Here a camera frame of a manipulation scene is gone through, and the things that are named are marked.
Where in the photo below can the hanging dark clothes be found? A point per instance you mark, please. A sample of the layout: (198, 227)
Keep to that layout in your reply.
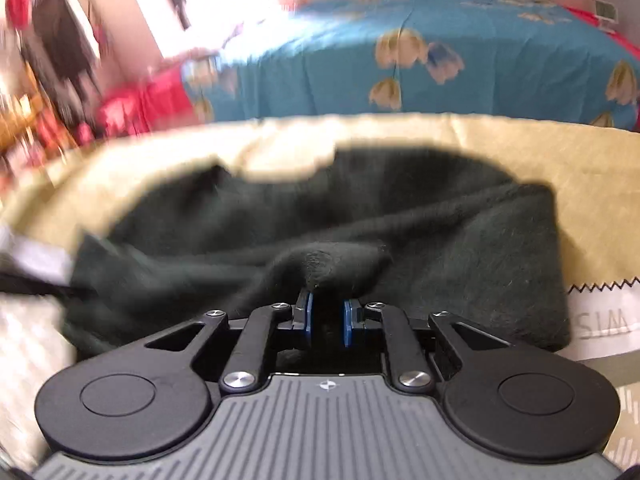
(66, 55)

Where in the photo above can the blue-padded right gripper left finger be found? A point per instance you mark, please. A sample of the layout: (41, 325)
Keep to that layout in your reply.
(267, 331)

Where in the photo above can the blue floral quilt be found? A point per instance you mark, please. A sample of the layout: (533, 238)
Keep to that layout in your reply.
(430, 55)

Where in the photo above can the dark green knit sweater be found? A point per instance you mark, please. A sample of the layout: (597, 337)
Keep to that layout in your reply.
(419, 228)

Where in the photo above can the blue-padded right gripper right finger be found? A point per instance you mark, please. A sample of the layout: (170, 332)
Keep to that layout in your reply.
(386, 330)

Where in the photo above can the small white digital clock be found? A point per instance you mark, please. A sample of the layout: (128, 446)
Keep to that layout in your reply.
(606, 14)

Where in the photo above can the patterned beige bed sheet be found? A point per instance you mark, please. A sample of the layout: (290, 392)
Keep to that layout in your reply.
(594, 173)

